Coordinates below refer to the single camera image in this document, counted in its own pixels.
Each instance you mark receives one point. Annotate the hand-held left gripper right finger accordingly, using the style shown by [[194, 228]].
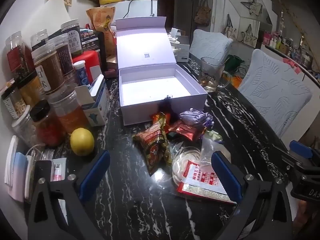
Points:
[[226, 177]]

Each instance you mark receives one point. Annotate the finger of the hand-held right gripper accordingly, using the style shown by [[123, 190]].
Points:
[[297, 165], [301, 150]]

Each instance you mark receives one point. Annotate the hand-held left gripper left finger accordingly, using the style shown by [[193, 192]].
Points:
[[96, 172]]

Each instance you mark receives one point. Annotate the red white printed packet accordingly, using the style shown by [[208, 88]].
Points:
[[205, 187]]

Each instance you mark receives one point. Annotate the white coil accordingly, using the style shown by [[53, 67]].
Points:
[[185, 166]]

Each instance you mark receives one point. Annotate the light green tea packet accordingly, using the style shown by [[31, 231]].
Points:
[[213, 136]]

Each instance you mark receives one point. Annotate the brown green cereal packet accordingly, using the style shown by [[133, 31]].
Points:
[[152, 150]]

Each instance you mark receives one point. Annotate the dark red chocolate packet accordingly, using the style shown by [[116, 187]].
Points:
[[185, 131]]

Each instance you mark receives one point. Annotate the purple fabric sachet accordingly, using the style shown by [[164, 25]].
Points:
[[195, 117]]

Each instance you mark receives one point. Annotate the red orange candy packet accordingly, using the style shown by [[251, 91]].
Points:
[[161, 118]]

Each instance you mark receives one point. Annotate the lavender gift box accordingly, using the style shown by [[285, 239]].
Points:
[[150, 85]]

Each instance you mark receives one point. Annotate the yellow lemon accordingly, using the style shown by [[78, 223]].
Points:
[[82, 142]]

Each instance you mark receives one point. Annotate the small pink label packet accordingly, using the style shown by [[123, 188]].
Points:
[[58, 170]]

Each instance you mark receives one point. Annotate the light blue quilted chair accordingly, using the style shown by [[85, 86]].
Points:
[[275, 92], [210, 45]]

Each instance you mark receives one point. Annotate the blue white carton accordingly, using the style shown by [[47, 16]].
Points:
[[97, 105]]

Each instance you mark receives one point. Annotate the clear jar orange contents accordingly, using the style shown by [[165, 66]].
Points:
[[67, 110]]

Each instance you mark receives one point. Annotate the black lid jar red contents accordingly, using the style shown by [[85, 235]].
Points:
[[46, 125]]

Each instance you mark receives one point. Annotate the clear jar white lid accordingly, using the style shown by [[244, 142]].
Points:
[[23, 130]]

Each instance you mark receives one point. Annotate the white flat case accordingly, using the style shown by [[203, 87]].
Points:
[[11, 160]]

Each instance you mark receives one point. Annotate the dark purple tassel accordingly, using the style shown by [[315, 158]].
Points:
[[166, 101]]

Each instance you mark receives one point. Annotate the blue tube white cap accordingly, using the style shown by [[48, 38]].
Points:
[[81, 72]]

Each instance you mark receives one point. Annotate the glass mug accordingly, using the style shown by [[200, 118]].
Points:
[[211, 75]]

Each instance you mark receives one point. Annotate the row of small bottles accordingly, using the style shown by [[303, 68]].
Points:
[[287, 45]]

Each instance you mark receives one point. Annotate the small jar yellow contents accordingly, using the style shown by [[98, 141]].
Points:
[[30, 87]]

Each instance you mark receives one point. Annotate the dark green bag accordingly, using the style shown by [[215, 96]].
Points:
[[233, 62]]

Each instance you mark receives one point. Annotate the small jar pale sticks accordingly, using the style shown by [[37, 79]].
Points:
[[12, 100]]

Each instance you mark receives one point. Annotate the brown contents jar white label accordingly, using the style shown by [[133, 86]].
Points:
[[48, 70]]

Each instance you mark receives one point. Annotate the red plastic container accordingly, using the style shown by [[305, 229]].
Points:
[[88, 58]]

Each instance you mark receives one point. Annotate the dark contents clear jar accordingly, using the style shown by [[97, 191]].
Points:
[[65, 55]]

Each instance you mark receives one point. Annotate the white printed tote bag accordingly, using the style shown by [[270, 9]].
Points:
[[252, 5], [228, 30], [248, 35]]

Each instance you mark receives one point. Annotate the black printed box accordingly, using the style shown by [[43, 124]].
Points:
[[92, 42]]

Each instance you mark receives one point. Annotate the grey white box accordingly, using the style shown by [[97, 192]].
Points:
[[183, 48]]

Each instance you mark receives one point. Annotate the tall jar dark label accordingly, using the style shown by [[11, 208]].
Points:
[[72, 37]]

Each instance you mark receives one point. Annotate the red contents clear jar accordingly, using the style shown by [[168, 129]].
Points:
[[16, 52]]

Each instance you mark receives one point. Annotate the empty clear jar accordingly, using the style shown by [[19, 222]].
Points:
[[40, 37]]

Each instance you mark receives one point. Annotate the printed kraft paper bag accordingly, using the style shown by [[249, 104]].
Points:
[[102, 22]]

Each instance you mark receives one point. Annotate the white plastic board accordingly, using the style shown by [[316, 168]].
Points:
[[52, 12]]

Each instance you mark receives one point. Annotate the brown patterned tote bag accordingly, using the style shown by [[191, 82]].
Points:
[[202, 12]]

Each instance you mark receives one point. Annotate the brown wooden door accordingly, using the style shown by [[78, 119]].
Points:
[[166, 12]]

